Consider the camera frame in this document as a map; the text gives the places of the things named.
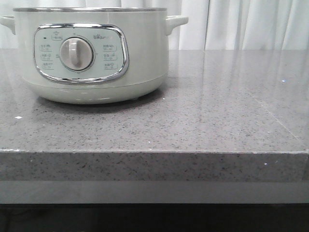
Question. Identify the pale green electric cooking pot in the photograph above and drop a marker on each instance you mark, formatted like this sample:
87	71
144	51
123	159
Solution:
130	51

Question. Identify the grey round control knob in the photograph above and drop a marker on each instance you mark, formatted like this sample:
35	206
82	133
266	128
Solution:
76	54

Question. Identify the white curtain backdrop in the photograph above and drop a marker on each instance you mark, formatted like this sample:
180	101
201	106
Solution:
215	24

